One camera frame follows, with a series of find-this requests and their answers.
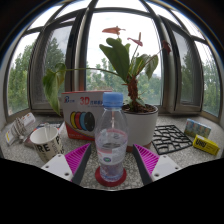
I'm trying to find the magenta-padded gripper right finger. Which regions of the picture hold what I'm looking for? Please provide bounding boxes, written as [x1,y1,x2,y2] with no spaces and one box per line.
[131,143,183,186]

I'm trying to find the white mug black letters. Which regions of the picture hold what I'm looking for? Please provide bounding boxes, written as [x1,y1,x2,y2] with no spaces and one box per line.
[29,125,65,164]

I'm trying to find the potted plant white pot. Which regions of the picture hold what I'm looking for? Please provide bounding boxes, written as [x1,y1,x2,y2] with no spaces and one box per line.
[42,25,173,153]

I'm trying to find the teal colourful small box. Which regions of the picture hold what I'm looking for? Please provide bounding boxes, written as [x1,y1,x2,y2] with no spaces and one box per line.
[183,118,212,139]

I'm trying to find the dark metal window frame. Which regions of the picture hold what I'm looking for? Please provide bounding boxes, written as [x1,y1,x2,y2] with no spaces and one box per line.
[4,0,222,118]

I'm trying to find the white packet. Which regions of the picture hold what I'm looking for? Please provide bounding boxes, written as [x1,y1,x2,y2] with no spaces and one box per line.
[4,112,37,146]

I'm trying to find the white red filament box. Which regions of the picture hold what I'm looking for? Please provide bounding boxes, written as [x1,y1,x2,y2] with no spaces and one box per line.
[60,89,113,142]

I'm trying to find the grey coiled cable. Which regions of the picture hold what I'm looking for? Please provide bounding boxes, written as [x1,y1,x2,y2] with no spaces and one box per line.
[13,116,28,144]

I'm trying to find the flat round red coaster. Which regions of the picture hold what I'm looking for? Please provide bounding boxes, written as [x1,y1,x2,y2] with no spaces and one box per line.
[94,166,128,188]

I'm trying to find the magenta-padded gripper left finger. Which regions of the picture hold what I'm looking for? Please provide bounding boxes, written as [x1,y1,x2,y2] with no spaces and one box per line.
[40,143,93,186]

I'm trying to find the clear water bottle blue cap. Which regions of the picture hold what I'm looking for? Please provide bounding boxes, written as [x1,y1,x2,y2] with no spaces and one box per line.
[94,91,129,183]

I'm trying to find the long yellow box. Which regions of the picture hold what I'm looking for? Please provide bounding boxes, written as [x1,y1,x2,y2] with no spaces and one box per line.
[192,134,221,156]

